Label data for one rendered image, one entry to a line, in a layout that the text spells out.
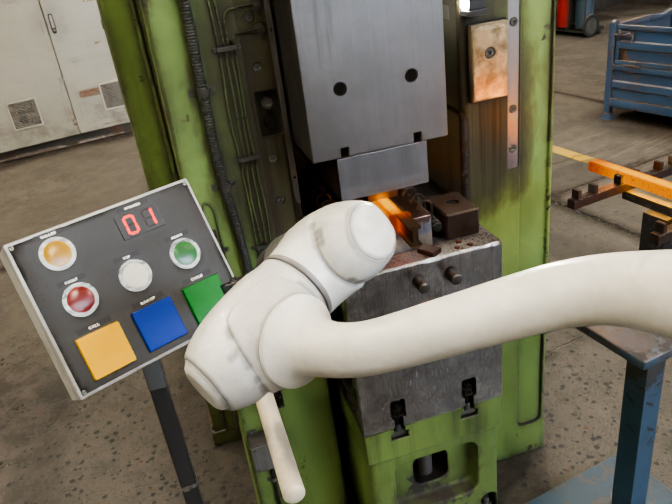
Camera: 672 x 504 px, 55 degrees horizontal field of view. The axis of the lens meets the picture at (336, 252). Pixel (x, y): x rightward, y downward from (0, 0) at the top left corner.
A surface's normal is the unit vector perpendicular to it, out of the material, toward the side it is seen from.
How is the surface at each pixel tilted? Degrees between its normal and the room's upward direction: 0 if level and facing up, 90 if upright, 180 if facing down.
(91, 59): 90
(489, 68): 90
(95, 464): 0
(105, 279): 60
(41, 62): 90
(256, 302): 16
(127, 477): 0
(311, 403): 90
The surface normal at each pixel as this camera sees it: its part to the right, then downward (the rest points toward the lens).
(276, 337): 0.01, -0.14
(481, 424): 0.29, 0.41
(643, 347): -0.12, -0.88
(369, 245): 0.49, -0.12
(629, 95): -0.83, 0.34
